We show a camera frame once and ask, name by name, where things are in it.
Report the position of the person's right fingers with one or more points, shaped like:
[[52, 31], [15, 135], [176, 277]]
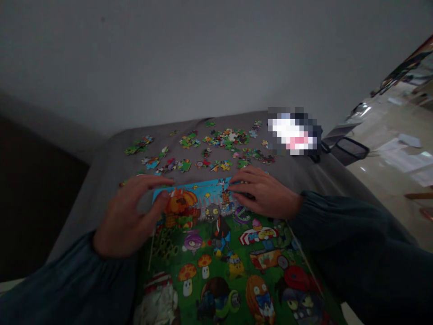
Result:
[[248, 174]]

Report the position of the person's left thumb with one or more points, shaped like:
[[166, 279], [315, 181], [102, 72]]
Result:
[[158, 204]]

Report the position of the colourful leaning board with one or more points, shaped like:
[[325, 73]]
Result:
[[404, 67]]

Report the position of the grey bed cover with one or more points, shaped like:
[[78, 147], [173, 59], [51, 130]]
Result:
[[101, 176]]

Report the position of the white paper sheet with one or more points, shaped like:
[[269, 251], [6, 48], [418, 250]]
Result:
[[410, 140]]

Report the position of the person's right index finger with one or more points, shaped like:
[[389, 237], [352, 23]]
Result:
[[239, 188]]

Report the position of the person's left hand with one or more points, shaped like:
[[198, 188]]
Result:
[[121, 223]]

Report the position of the spread of white papers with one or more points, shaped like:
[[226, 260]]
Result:
[[407, 162]]

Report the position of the person's left fingers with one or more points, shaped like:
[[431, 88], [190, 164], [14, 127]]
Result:
[[149, 178]]

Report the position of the person's right thumb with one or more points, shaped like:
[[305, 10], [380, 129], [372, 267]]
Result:
[[244, 199]]

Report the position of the black mesh waste bin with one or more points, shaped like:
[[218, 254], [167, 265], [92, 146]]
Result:
[[350, 151]]

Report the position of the person's right hand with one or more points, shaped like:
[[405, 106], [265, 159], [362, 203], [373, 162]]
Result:
[[270, 198]]

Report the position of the assembled colourful cartoon jigsaw puzzle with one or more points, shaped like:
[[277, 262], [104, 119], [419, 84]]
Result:
[[220, 271]]

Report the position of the person's left index finger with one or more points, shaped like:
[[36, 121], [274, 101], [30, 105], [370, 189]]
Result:
[[159, 185]]

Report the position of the scatter of loose puzzle pieces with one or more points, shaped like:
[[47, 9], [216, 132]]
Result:
[[223, 137]]

